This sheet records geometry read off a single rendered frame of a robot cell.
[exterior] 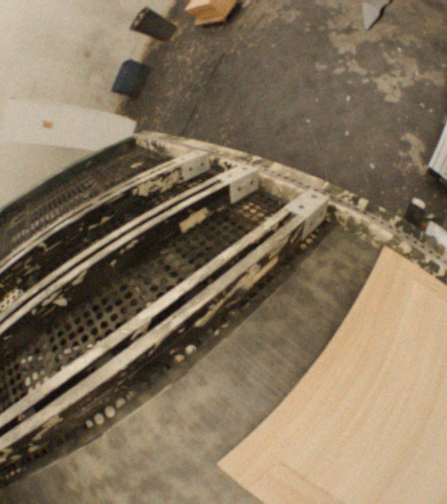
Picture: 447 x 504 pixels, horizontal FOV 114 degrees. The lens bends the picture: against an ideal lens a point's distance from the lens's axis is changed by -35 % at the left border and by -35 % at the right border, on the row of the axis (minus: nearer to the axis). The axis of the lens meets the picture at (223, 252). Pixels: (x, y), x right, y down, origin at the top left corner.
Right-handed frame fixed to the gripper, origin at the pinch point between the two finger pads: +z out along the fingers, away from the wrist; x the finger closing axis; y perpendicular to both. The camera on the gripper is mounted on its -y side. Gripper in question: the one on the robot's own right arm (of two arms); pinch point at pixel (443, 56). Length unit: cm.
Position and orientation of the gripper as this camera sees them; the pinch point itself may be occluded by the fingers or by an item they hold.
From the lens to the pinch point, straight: 26.2
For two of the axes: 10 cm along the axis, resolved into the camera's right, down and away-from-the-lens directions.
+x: 6.3, 6.1, -4.8
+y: -6.8, 7.3, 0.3
